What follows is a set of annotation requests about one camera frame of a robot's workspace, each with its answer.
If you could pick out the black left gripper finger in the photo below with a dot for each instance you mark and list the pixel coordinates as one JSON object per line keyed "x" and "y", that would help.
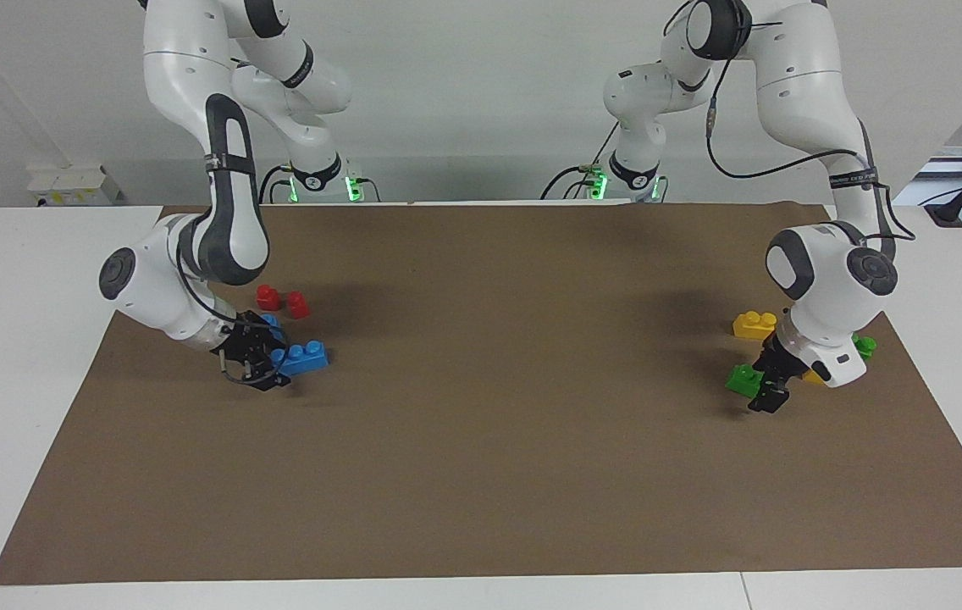
{"x": 759, "y": 368}
{"x": 771, "y": 398}

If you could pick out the brown table mat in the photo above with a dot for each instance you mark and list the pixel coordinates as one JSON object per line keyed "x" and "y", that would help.
{"x": 481, "y": 466}

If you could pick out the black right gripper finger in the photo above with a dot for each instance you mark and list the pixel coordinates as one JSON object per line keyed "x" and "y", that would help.
{"x": 276, "y": 339}
{"x": 269, "y": 381}

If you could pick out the green two-stud toy brick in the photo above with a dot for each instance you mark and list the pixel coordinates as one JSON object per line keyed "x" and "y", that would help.
{"x": 742, "y": 379}
{"x": 865, "y": 346}

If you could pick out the yellow two-stud toy brick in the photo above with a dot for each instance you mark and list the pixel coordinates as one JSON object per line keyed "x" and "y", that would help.
{"x": 813, "y": 378}
{"x": 752, "y": 325}

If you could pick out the small red toy brick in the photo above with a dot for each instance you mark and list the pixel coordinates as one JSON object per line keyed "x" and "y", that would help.
{"x": 298, "y": 306}
{"x": 268, "y": 298}

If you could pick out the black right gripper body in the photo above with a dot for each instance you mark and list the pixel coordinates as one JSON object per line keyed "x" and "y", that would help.
{"x": 244, "y": 346}

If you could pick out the blue three-stud toy brick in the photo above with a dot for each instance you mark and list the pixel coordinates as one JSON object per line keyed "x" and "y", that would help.
{"x": 305, "y": 357}
{"x": 272, "y": 321}

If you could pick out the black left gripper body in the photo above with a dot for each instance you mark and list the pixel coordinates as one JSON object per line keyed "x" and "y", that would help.
{"x": 782, "y": 363}

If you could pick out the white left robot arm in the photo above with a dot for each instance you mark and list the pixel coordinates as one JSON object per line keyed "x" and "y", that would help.
{"x": 820, "y": 271}

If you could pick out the white wall socket box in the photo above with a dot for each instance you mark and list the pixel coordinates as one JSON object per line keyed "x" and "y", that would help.
{"x": 74, "y": 185}

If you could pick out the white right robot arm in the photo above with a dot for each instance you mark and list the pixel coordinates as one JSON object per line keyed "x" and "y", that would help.
{"x": 227, "y": 220}

